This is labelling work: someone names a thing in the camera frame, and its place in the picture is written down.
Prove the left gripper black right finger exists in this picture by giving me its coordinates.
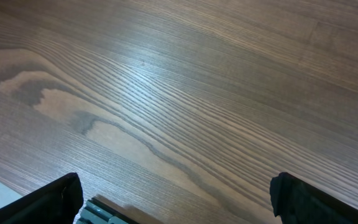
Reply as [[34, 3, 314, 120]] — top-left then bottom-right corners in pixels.
[[269, 172, 358, 224]]

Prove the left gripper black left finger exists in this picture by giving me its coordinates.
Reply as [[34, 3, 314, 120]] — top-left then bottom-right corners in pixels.
[[0, 172, 84, 224]]

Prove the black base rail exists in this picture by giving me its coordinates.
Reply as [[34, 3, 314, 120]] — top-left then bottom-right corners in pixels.
[[76, 197, 139, 224]]

